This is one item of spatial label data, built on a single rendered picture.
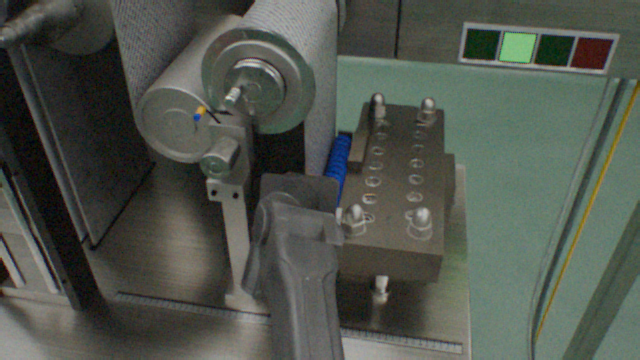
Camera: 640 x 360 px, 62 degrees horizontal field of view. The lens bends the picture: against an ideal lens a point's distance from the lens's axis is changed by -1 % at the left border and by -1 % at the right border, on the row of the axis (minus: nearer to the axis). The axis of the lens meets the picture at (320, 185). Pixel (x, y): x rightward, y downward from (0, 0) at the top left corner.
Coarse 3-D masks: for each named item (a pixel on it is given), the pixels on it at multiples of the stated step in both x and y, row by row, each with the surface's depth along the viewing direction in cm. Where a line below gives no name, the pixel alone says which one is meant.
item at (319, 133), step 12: (336, 60) 89; (336, 72) 91; (324, 84) 80; (324, 96) 82; (324, 108) 83; (312, 120) 73; (324, 120) 84; (312, 132) 75; (324, 132) 86; (312, 144) 76; (324, 144) 87; (312, 156) 77; (324, 156) 89; (312, 168) 78; (324, 168) 90
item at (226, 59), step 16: (240, 48) 64; (256, 48) 64; (272, 48) 64; (224, 64) 66; (272, 64) 65; (288, 64) 65; (288, 80) 66; (224, 96) 69; (288, 96) 67; (288, 112) 69
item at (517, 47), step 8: (504, 40) 91; (512, 40) 91; (520, 40) 90; (528, 40) 90; (504, 48) 92; (512, 48) 92; (520, 48) 91; (528, 48) 91; (504, 56) 93; (512, 56) 92; (520, 56) 92; (528, 56) 92
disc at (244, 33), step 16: (224, 32) 64; (240, 32) 64; (256, 32) 63; (272, 32) 63; (208, 48) 66; (224, 48) 65; (288, 48) 64; (208, 64) 67; (304, 64) 65; (208, 80) 69; (304, 80) 66; (208, 96) 70; (304, 96) 67; (224, 112) 71; (304, 112) 69; (256, 128) 72; (272, 128) 71; (288, 128) 71
